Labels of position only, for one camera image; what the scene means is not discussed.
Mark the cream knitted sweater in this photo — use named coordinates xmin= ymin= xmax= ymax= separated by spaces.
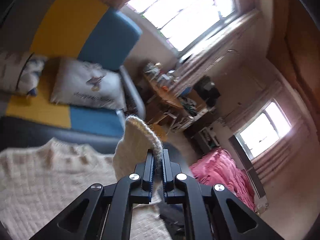
xmin=1 ymin=115 xmax=163 ymax=239

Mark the blue folding chair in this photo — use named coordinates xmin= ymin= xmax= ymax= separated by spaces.
xmin=180 ymin=87 xmax=192 ymax=96

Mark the pink ruffled bed cover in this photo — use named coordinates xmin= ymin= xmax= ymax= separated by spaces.
xmin=190 ymin=147 xmax=255 ymax=211

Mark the white low shelf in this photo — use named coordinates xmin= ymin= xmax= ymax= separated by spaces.
xmin=197 ymin=127 xmax=220 ymax=153

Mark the wooden side table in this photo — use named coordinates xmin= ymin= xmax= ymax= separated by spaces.
xmin=143 ymin=74 xmax=209 ymax=131

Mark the black television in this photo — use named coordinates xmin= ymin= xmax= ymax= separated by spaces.
xmin=193 ymin=75 xmax=221 ymax=107

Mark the grey deer print pillow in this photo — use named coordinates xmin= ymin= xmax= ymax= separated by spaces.
xmin=50 ymin=57 xmax=126 ymax=110

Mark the pink middle curtain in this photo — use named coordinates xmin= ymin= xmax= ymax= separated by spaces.
xmin=169 ymin=9 xmax=262 ymax=96

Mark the multicolour sofa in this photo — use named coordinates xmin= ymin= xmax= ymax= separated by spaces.
xmin=1 ymin=0 xmax=145 ymax=137

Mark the triangle pattern pillow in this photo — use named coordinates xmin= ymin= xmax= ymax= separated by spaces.
xmin=1 ymin=49 xmax=48 ymax=97

